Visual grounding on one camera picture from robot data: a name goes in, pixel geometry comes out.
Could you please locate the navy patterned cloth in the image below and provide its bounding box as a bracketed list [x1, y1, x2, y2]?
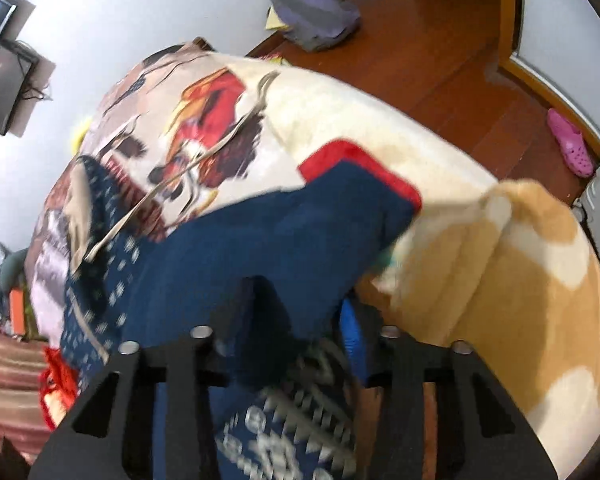
[61, 150, 422, 479]

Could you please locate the red plush toy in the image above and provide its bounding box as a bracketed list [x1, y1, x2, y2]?
[38, 347, 79, 430]

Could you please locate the tan white plush blanket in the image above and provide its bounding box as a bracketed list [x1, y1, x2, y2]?
[356, 180, 600, 478]

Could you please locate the beige garment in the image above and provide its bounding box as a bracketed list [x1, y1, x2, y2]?
[62, 156, 102, 274]

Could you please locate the pink clog shoe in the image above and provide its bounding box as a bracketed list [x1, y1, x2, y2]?
[546, 108, 594, 179]

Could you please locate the printed bed sheet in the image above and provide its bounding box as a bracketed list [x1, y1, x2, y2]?
[26, 41, 496, 351]

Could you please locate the grey backpack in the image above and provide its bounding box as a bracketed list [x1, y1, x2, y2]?
[271, 0, 361, 52]

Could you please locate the orange strap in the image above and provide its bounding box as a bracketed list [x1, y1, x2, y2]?
[8, 286, 26, 337]

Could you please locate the wall mounted television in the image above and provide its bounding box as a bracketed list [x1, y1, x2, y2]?
[0, 0, 40, 136]

